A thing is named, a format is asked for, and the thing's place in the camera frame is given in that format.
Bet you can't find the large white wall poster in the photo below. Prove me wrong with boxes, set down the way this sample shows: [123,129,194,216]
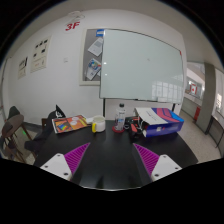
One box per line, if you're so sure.
[30,35,53,74]

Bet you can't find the small white wall poster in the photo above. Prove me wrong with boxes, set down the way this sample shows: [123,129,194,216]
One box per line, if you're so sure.
[17,56,29,80]

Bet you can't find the dark grey chair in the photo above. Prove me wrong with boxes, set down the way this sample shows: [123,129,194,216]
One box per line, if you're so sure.
[7,105,21,120]

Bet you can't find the red floor-number wall sign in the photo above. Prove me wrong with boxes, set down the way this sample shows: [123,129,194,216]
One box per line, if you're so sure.
[64,21,81,33]

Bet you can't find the round brown side table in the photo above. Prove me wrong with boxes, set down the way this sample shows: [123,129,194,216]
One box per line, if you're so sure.
[1,114,34,158]

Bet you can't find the clear black-capped water bottle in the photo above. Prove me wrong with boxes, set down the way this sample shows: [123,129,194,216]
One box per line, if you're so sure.
[114,102,127,132]

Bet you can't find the blue and white cardboard box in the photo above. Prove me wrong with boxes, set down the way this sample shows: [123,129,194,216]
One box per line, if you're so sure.
[134,107,185,138]

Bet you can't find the white wall-mounted fixture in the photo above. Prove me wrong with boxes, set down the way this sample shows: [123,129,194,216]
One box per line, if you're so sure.
[64,10,86,24]

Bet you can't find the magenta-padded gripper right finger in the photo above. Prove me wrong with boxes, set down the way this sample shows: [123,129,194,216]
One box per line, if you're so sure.
[132,142,183,186]

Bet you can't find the small white flat box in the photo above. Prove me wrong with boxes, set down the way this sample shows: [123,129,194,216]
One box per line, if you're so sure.
[84,116,96,125]

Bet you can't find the large whiteboard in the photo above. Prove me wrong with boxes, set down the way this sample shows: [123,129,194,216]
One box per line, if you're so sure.
[99,28,185,104]

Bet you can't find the orange magazine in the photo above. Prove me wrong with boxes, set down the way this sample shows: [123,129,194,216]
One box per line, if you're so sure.
[51,114,92,134]

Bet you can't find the grey notice board with papers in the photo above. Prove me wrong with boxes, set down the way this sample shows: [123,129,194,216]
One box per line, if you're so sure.
[79,28,106,87]

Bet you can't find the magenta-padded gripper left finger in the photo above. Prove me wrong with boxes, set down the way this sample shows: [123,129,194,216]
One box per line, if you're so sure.
[40,142,92,186]

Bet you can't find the black and red device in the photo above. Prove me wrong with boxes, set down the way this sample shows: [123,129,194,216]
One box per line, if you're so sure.
[124,115,144,139]

